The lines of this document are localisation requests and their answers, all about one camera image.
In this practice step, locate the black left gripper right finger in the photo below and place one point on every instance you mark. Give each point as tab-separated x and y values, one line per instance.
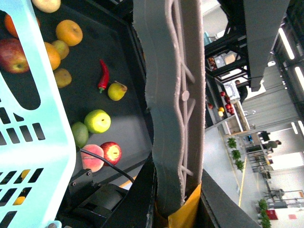
217	210

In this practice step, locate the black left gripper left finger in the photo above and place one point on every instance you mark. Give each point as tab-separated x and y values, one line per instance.
137	208

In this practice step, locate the mint green shopping basket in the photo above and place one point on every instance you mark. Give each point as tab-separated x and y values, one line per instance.
40	140

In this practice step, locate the yellow lemon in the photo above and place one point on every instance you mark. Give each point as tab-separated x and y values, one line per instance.
24	190

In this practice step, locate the grey basket handle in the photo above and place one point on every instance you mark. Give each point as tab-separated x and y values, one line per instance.
171	35

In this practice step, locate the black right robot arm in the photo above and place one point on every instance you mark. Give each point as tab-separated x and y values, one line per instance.
87	204

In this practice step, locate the black fruit tray shelf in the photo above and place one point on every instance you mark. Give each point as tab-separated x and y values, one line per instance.
108	38

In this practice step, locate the red yellow apple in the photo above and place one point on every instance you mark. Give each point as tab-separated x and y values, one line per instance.
112	152

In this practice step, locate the pink peach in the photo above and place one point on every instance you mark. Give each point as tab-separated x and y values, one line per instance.
91	162

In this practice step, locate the green mango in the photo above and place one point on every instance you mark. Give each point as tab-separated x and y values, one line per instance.
80	134

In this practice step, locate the green apple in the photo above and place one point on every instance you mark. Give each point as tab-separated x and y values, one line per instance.
97	121

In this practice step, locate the yellow green pear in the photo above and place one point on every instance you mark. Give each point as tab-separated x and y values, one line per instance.
116	91

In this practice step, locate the red chili pepper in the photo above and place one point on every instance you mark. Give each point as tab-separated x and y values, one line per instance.
103	83

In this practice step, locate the brown yellow pear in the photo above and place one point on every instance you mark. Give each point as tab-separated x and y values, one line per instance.
62	77

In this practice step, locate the orange beside basket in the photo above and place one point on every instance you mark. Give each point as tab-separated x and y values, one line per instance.
53	55

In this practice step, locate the small yellow green fruit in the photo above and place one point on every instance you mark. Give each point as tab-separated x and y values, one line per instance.
62	48

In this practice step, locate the yellow orange pear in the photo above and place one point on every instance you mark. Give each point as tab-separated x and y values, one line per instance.
69	32

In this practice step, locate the orange behind right finger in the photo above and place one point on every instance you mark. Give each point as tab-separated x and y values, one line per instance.
11	28

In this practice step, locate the yellow tape on handle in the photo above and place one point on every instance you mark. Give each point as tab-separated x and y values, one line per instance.
185	217

